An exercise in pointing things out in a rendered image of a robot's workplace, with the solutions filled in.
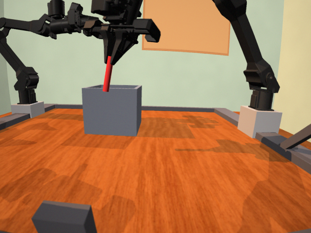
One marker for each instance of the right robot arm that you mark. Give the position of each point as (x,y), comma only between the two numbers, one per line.
(258,72)

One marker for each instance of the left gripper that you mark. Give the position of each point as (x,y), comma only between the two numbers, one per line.
(76,21)

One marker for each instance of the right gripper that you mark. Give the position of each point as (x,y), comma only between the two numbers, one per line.
(119,36)

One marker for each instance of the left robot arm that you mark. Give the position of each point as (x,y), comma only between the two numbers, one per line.
(27,76)

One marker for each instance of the red cylindrical peg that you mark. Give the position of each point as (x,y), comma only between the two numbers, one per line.
(107,78)

